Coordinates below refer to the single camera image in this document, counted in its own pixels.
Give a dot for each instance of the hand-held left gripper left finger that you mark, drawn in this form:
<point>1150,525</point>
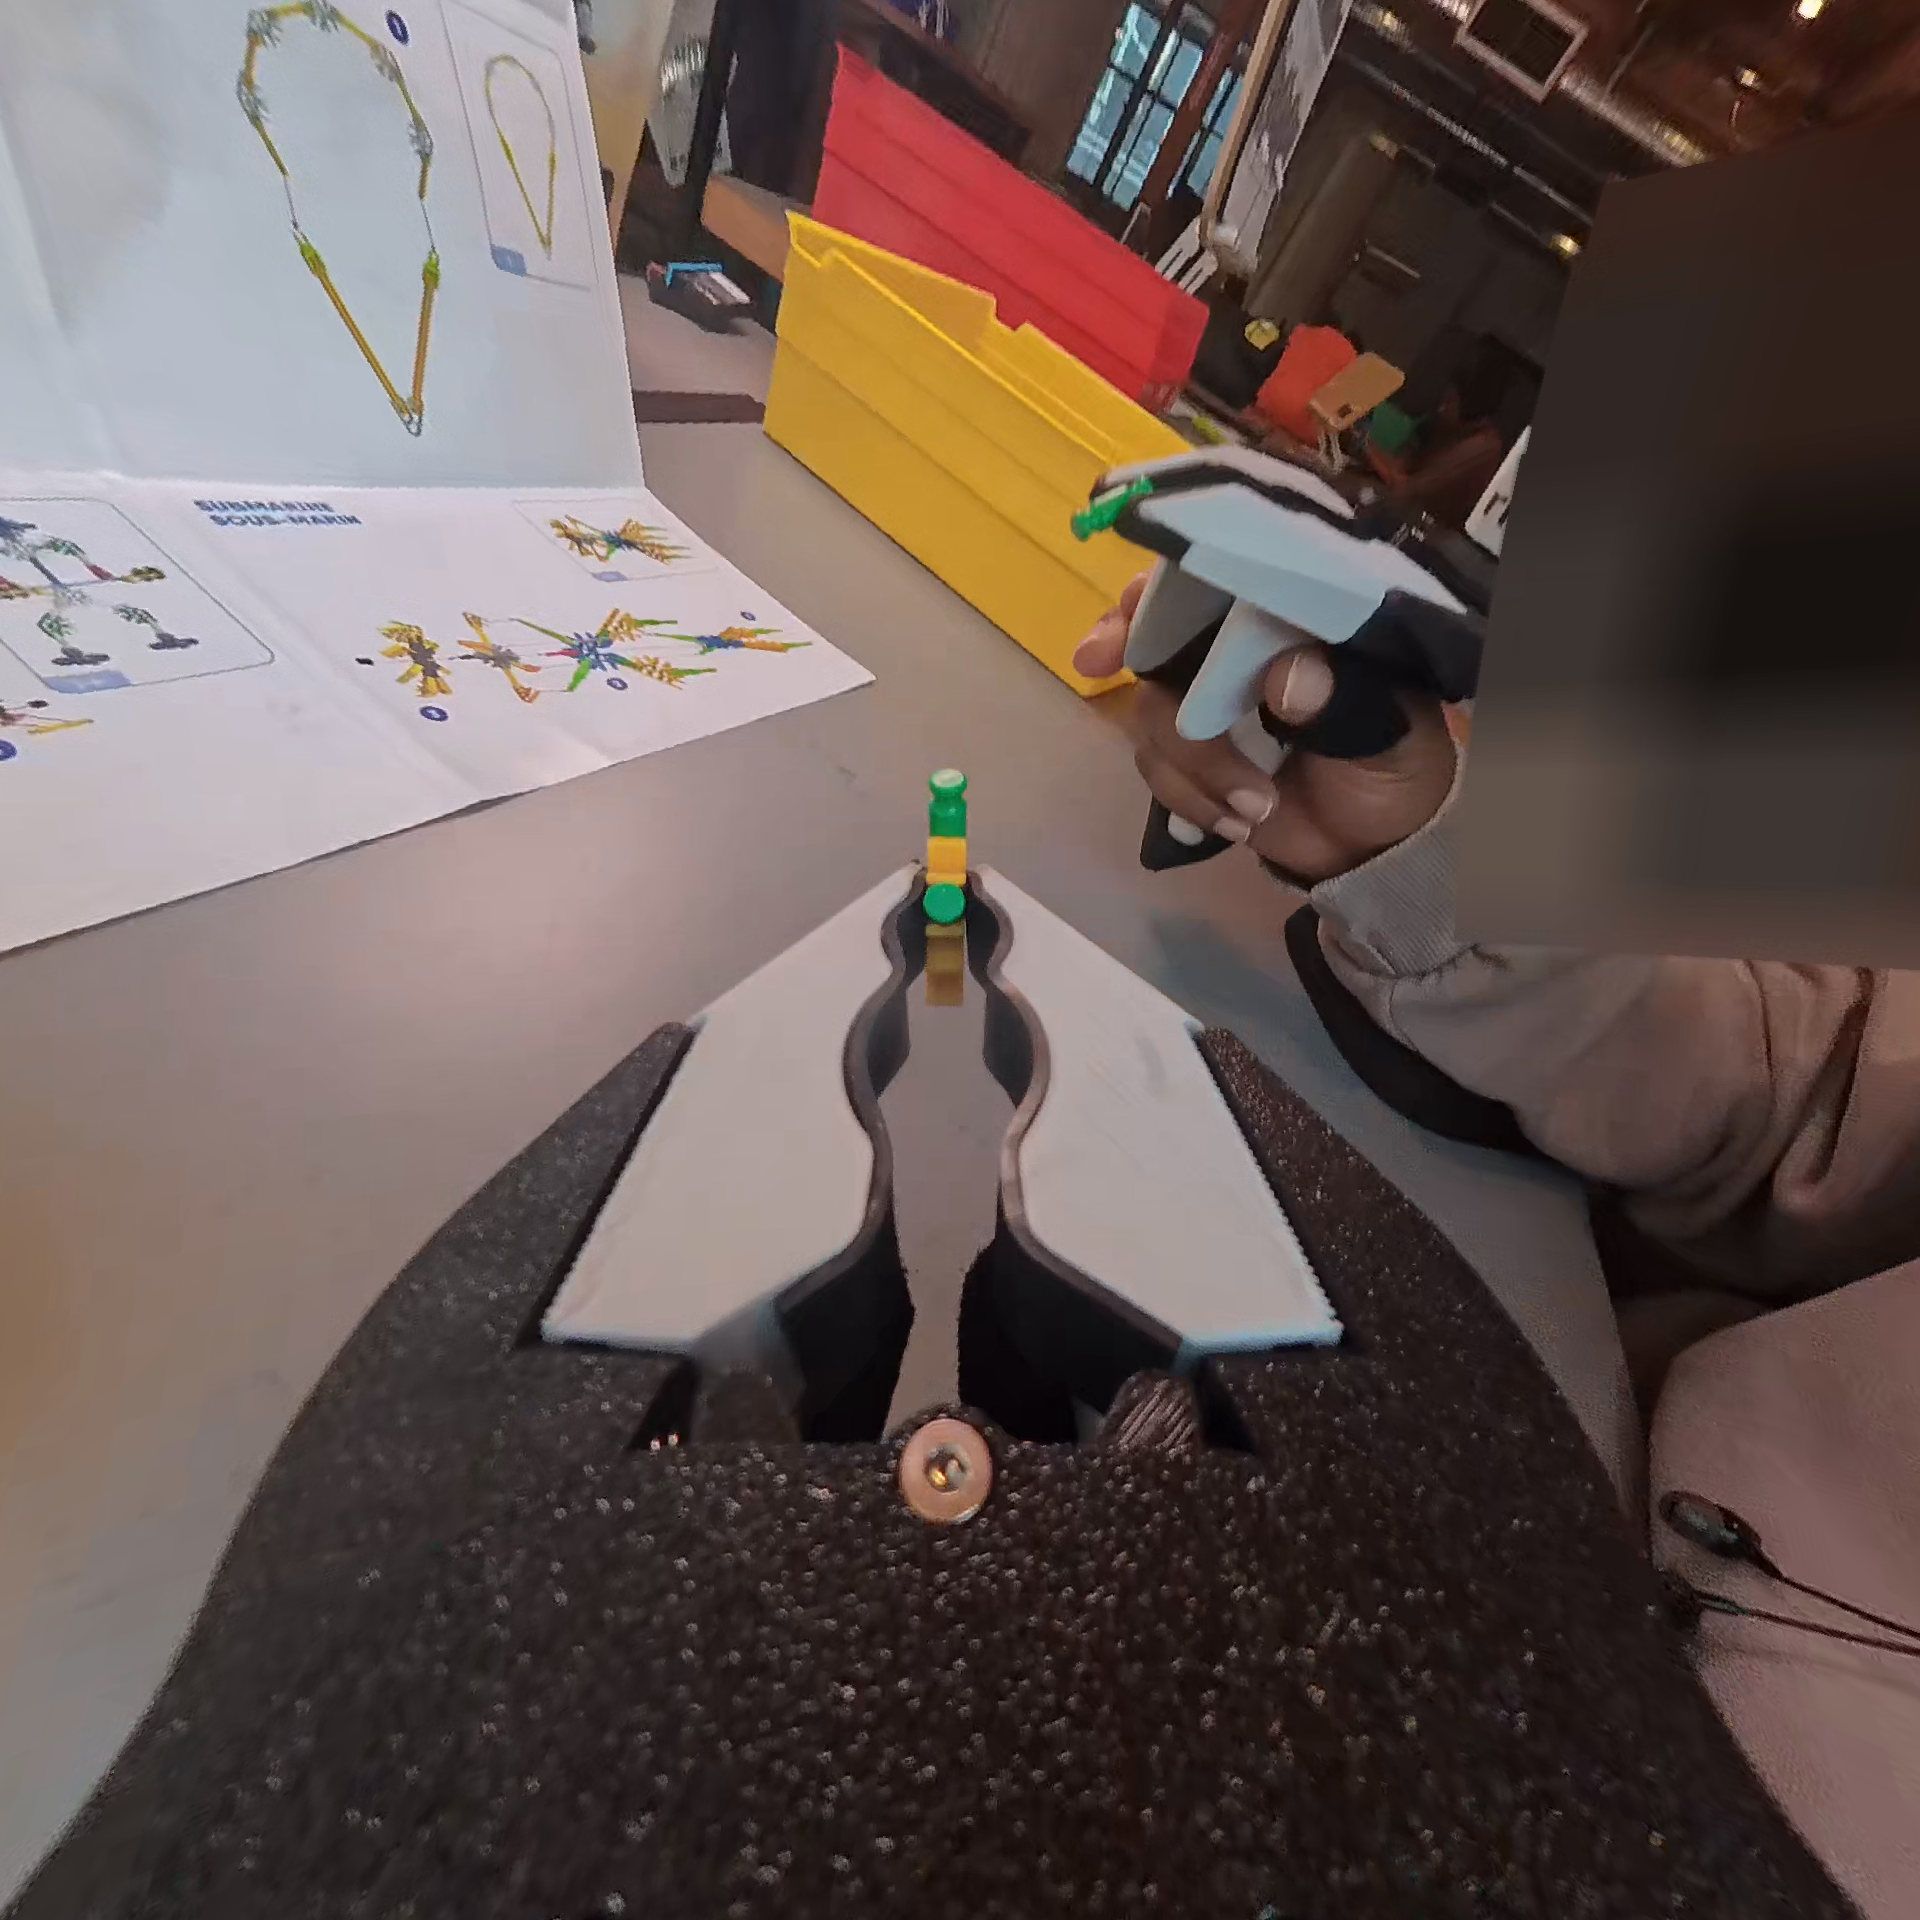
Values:
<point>705,1199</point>

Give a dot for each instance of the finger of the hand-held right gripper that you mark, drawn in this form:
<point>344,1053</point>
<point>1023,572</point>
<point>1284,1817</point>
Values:
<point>1217,470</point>
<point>1289,561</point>

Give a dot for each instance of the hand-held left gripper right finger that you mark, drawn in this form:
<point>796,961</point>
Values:
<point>1170,1199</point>

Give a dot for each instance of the short green rod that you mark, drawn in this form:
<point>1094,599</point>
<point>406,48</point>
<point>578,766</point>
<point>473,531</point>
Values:
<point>1111,509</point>

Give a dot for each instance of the yellow plastic bin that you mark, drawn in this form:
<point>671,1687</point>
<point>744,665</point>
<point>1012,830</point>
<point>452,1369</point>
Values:
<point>930,448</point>

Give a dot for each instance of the toy construction model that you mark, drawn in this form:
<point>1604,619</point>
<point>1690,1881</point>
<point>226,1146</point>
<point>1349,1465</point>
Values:
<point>949,860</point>

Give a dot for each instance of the person's right forearm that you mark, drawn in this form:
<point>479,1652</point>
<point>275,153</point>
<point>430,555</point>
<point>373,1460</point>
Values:
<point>1652,1096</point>

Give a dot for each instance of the grey desk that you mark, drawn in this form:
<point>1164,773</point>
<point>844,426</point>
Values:
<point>448,1049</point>

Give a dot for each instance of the person's right hand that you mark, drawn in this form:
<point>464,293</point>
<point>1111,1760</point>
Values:
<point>1349,811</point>

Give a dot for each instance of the orange chair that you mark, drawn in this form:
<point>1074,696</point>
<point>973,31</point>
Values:
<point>1305,382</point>

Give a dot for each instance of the black padded cushion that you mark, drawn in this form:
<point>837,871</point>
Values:
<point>1394,1049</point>

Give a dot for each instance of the stack of red bins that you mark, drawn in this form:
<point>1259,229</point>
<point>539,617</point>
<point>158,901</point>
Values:
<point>989,224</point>

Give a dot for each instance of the white hanging banner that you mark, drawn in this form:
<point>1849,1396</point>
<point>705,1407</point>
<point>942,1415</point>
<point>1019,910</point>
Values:
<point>1277,123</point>

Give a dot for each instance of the dark paned window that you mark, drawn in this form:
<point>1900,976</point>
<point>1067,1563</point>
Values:
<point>1147,106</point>

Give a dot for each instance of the black device with blue light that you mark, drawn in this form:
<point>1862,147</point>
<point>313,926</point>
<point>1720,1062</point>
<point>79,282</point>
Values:
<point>700,293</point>

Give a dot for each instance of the toy instruction sheet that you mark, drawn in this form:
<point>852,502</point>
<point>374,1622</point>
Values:
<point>226,748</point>

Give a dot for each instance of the person's beige hoodie torso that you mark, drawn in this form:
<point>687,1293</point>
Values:
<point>1802,1500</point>

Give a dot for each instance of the silver ventilation duct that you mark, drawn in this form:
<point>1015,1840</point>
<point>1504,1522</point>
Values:
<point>1573,106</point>

